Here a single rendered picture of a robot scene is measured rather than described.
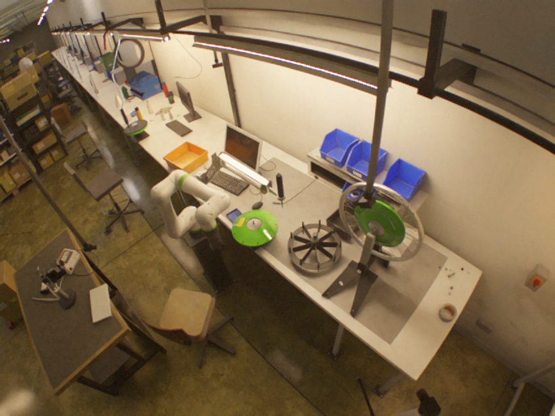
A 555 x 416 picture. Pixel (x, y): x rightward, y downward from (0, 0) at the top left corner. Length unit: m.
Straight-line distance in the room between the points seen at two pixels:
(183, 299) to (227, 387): 0.87
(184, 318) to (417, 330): 1.58
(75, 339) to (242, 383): 1.37
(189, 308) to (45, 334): 1.14
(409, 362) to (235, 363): 1.52
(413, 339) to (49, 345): 2.38
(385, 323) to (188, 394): 1.77
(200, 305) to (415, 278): 1.52
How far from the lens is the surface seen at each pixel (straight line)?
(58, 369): 2.27
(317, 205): 2.31
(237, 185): 2.51
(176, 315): 2.33
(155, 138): 3.63
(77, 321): 2.29
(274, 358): 2.69
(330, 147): 2.28
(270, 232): 1.95
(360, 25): 1.66
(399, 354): 1.80
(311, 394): 2.61
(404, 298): 1.93
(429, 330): 1.90
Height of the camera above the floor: 2.59
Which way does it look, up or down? 46 degrees down
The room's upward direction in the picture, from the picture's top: 8 degrees counter-clockwise
